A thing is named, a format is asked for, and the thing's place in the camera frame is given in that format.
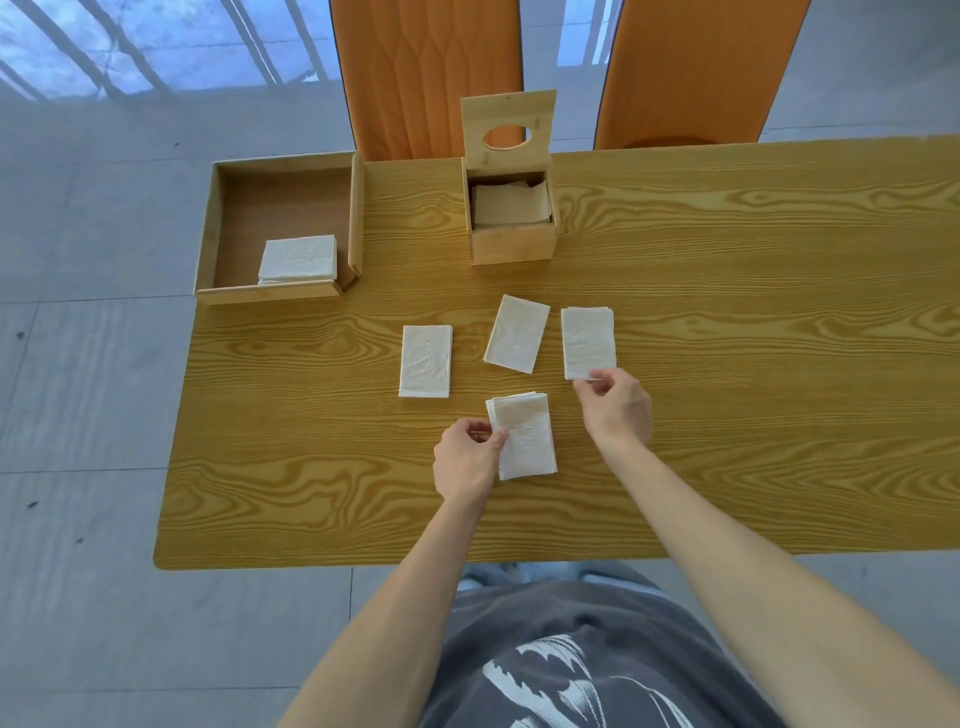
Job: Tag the person's left hand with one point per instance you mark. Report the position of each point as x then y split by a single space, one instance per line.
461 465

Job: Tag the person's right hand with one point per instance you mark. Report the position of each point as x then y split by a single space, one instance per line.
619 412

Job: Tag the person's right thumb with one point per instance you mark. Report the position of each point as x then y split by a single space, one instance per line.
588 388

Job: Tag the person's left thumb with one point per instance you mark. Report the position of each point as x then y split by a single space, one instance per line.
495 439

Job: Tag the person's right forearm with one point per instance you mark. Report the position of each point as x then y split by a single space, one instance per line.
757 592

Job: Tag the person's left forearm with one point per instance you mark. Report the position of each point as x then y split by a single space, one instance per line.
390 615

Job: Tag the wooden tissue box with lid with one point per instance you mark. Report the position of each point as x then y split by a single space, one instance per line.
514 244

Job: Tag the blue jeans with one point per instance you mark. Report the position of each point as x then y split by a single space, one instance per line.
600 574

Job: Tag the beige napkins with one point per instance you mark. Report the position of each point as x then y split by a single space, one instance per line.
510 204

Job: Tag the grey printed t-shirt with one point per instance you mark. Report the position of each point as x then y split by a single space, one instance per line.
570 660

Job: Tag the white napkin stack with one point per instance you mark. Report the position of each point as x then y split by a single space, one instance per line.
298 259

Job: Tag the wooden tray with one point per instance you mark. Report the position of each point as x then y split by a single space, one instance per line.
277 202

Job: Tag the orange plain chair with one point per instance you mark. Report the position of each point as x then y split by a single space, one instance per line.
694 71

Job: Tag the orange quilted chair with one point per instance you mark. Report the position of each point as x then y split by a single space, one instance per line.
427 75

